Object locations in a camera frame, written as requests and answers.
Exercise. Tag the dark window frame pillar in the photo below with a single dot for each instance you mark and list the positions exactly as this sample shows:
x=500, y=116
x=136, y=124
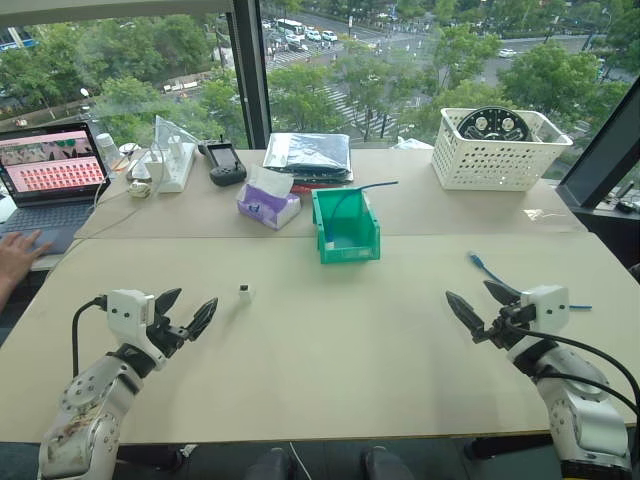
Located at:
x=252, y=75

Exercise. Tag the red flat package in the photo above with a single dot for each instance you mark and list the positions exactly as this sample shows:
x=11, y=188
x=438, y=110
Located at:
x=305, y=189

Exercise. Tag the person's bare hand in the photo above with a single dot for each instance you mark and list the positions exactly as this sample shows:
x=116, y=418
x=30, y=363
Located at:
x=22, y=252

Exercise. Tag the green plastic parts bin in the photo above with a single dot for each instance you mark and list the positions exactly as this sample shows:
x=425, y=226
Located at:
x=365, y=245

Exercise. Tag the stack of silver plastic bags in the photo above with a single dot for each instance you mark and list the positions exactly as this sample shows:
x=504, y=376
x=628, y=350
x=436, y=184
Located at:
x=310, y=155

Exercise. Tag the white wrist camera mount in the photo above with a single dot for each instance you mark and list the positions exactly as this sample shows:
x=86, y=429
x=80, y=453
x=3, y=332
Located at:
x=127, y=310
x=550, y=305

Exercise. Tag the small white connector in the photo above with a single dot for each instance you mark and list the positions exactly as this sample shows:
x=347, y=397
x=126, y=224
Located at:
x=244, y=294

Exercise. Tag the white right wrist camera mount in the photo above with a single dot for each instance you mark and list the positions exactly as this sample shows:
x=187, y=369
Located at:
x=550, y=305

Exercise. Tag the person's bare forearm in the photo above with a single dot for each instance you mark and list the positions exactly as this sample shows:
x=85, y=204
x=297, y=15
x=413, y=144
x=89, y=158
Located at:
x=4, y=297

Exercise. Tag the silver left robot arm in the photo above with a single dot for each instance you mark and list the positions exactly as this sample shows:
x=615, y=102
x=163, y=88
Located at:
x=90, y=400

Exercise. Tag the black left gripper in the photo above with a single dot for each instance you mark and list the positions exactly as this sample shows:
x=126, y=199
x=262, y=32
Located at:
x=167, y=337

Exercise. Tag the black angled monitor frame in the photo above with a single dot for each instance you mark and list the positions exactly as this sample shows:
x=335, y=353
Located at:
x=600, y=165

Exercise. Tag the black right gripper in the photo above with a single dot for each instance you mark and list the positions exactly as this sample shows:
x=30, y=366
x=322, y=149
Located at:
x=512, y=325

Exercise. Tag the black handheld remote controller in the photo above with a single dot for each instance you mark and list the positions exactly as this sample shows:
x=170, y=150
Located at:
x=225, y=160

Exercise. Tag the white perforated plastic basket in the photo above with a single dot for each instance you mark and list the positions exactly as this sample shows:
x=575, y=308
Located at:
x=490, y=162

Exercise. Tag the purple tissue pack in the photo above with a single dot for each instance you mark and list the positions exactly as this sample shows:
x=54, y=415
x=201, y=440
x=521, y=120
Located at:
x=265, y=205

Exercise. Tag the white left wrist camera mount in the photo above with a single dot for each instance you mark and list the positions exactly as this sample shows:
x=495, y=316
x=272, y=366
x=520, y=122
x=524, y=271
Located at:
x=127, y=310

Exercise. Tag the clear plastic cup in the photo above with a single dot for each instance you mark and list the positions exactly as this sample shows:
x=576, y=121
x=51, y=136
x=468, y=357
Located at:
x=107, y=150

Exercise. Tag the black round robot part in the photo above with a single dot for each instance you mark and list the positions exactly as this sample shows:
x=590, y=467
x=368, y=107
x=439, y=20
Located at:
x=492, y=122

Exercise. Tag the open laptop computer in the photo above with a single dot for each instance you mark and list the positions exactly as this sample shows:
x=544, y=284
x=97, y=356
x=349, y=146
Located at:
x=50, y=175

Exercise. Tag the white power strip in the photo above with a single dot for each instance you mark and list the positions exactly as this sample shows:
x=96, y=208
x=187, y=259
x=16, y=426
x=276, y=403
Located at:
x=177, y=172

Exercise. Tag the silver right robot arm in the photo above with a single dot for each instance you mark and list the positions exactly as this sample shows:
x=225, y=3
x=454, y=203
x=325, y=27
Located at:
x=580, y=400

